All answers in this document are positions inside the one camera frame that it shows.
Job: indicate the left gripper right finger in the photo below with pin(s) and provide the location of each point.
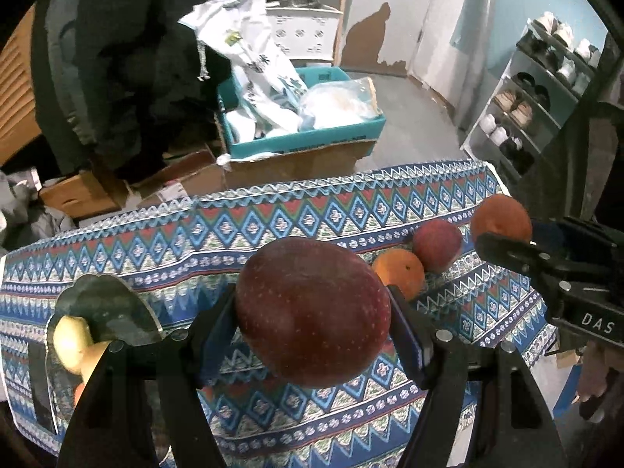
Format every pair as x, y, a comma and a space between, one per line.
413, 336

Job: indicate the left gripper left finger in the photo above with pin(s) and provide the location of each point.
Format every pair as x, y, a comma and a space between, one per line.
214, 331

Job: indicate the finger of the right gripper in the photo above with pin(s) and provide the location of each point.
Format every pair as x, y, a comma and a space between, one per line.
522, 257
548, 236

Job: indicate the small tangerine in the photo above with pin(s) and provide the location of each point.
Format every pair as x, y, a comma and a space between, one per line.
503, 215

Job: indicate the orange persimmon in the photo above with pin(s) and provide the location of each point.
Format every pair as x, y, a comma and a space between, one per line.
399, 267

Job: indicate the dark red apple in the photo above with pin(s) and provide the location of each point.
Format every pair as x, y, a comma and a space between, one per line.
314, 313

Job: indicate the large orange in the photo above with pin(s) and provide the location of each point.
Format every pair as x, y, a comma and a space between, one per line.
78, 392

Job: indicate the person's right hand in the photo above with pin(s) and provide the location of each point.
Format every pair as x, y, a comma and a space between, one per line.
598, 362

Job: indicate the dark glass bowl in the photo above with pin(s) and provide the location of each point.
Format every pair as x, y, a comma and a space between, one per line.
87, 317

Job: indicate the patterned blue tablecloth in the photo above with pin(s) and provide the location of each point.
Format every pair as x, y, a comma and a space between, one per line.
141, 407

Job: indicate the small flat cardboard box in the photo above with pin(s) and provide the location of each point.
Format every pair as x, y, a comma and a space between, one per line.
196, 173

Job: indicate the shoe rack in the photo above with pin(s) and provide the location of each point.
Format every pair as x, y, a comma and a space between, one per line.
545, 77

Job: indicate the wooden drawer box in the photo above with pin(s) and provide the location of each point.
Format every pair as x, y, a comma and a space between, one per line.
88, 193

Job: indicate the black phone on table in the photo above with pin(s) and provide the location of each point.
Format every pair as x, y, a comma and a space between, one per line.
39, 386

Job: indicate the brown cardboard box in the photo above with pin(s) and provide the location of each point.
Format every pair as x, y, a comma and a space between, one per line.
302, 156

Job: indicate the pile of grey clothes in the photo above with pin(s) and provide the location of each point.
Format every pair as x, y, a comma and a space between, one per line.
25, 219

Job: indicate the teal cardboard box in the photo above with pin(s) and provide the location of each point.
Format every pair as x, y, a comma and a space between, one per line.
248, 127

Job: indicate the white printed rice bag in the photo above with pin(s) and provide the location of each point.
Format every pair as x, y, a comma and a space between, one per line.
266, 84

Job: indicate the clear plastic bag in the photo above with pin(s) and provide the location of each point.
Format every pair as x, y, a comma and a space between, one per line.
339, 104

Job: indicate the black hanging coat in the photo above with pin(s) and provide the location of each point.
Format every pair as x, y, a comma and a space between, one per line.
122, 83

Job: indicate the wooden louvered wardrobe door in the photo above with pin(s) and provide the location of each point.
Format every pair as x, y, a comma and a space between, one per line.
18, 126

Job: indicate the white patterned storage box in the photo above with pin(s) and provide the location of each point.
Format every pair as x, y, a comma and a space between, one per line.
305, 33

